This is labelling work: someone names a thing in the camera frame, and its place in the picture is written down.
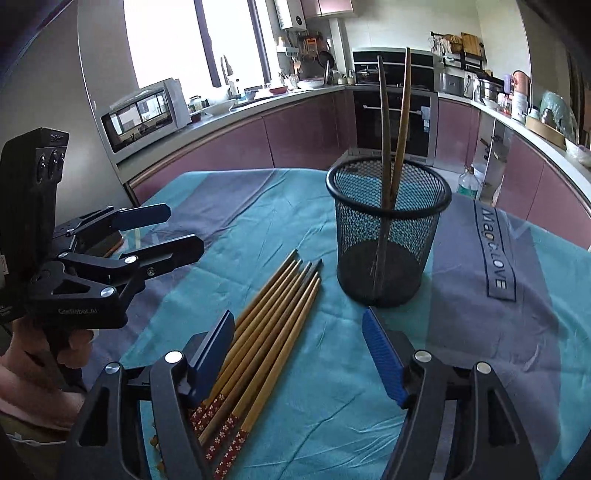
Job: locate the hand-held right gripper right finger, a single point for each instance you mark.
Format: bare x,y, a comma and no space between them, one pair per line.
383,360

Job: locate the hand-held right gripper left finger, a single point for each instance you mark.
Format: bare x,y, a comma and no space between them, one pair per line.
217,350

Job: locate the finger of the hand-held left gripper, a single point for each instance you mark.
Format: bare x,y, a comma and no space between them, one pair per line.
143,216
175,251

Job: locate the bunch of patterned-end chopsticks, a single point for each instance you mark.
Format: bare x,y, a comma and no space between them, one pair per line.
268,323

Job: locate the black mesh utensil basket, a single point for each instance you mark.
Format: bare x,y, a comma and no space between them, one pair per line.
360,277

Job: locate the brown bamboo chopstick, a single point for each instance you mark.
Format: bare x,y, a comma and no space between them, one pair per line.
405,115
384,138

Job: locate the person's left forearm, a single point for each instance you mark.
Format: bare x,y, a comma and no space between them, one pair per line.
32,401

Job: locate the person's left hand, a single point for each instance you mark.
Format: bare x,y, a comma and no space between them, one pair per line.
27,339

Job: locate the white microwave oven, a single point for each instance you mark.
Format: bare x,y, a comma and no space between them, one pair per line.
138,117

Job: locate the teal and grey blanket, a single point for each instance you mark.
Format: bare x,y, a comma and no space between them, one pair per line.
300,221

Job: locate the pink kitchen base cabinet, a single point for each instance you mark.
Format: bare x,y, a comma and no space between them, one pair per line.
521,175
286,134

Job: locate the steel kitchen faucet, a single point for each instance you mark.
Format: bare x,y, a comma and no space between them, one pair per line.
225,69

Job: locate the bright kitchen window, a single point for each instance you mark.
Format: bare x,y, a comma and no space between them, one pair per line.
161,37

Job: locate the cooking oil bottle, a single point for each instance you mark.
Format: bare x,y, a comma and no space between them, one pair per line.
468,184

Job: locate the white bowl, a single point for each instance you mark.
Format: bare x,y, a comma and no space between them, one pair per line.
311,84

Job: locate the black built-in oven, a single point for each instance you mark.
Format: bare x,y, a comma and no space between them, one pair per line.
369,129

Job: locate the hanging black frying pan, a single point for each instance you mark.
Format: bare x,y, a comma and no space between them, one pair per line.
324,58

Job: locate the white water heater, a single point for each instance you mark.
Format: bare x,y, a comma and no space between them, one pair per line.
291,14

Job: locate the wok with lid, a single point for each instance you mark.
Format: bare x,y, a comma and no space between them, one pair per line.
367,72

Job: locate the white jug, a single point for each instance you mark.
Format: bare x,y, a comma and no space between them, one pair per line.
520,106

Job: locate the stainless steel pot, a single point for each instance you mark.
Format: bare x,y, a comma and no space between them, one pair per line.
489,91

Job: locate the purple cup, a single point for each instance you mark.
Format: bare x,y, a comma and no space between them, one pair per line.
508,84

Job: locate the pink kettle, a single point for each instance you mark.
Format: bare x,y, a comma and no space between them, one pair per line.
522,83

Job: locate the black rack with cutting boards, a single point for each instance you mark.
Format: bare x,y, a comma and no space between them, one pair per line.
461,50

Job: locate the pink wall cabinet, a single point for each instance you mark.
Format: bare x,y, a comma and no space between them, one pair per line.
332,7

